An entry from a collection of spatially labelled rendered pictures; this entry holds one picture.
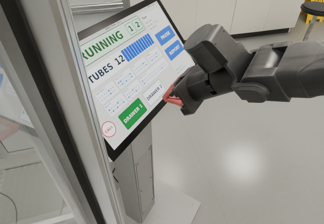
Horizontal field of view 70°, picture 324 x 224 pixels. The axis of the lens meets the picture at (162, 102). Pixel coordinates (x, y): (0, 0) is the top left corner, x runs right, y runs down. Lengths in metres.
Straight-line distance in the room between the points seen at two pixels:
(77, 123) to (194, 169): 1.61
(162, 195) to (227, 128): 0.82
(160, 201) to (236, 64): 1.28
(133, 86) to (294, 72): 0.46
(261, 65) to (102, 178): 0.26
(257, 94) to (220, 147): 1.55
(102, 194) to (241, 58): 0.29
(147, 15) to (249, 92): 0.55
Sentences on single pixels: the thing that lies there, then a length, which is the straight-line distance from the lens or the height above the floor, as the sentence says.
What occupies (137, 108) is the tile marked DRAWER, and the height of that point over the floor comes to 1.00.
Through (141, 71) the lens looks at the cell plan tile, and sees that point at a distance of 0.71.
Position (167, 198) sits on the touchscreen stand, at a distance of 1.58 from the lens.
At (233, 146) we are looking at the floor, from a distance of 1.93.
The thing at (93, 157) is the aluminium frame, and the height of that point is 1.31.
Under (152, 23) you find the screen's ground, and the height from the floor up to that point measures 1.14.
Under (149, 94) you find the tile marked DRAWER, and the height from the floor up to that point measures 1.01.
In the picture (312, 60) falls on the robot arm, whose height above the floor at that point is 1.31.
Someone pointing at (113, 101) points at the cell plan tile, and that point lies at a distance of 0.63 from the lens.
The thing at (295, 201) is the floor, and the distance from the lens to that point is 1.83.
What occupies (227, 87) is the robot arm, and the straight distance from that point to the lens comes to 0.42.
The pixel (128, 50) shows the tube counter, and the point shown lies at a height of 1.12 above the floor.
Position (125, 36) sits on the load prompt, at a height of 1.15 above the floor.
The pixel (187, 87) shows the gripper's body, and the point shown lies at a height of 1.18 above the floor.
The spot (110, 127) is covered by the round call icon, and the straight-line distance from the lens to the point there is 0.61.
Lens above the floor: 1.45
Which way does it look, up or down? 41 degrees down
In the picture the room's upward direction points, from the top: straight up
